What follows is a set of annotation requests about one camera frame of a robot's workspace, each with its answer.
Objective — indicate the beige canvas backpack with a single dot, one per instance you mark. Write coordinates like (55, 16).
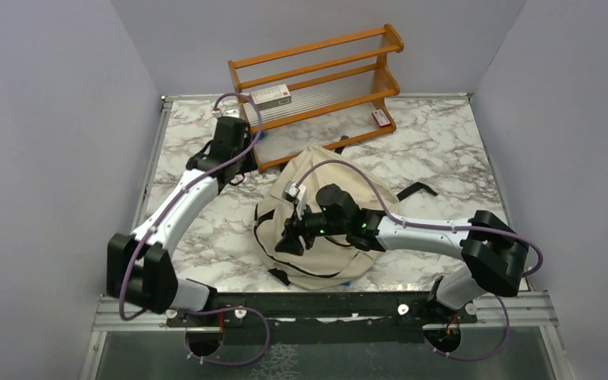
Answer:
(317, 262)

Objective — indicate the small red white box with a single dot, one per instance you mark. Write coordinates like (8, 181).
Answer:
(381, 118)

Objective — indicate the white red box on shelf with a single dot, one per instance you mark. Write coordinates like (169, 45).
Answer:
(271, 97)

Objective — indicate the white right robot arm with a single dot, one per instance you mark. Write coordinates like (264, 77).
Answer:
(494, 257)

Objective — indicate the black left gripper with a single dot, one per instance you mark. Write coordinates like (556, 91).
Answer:
(250, 165)

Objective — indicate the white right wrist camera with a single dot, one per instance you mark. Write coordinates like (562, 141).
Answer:
(296, 194)

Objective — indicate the wooden two-tier shelf rack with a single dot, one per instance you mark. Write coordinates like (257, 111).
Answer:
(335, 85)

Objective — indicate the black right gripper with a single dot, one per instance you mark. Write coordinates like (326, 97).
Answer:
(290, 242)

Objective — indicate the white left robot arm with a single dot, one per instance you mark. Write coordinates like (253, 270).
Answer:
(139, 264)

